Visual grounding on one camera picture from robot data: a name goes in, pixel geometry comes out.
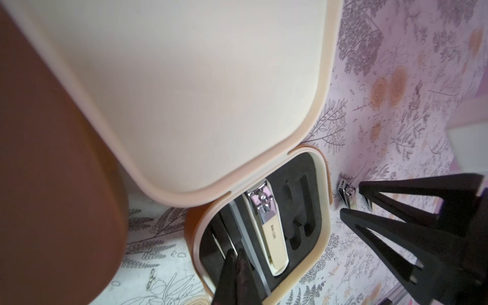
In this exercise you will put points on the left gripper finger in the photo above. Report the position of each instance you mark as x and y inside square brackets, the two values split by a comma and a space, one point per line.
[236, 283]

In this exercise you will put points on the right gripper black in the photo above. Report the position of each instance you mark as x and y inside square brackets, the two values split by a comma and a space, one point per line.
[431, 265]

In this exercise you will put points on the black tray cream case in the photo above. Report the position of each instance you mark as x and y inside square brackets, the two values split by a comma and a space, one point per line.
[299, 184]

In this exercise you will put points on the cream nail clipper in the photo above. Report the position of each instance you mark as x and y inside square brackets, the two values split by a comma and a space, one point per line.
[265, 215]

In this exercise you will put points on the small silver nail tool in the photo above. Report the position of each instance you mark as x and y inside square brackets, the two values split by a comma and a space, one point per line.
[348, 194]

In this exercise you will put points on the cream case lid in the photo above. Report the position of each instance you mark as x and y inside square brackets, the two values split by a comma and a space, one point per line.
[195, 98]

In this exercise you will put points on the small nail clipper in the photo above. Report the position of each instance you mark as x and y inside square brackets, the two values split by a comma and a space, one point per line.
[366, 200]

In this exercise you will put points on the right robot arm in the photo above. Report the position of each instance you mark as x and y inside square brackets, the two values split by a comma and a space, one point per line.
[467, 133]

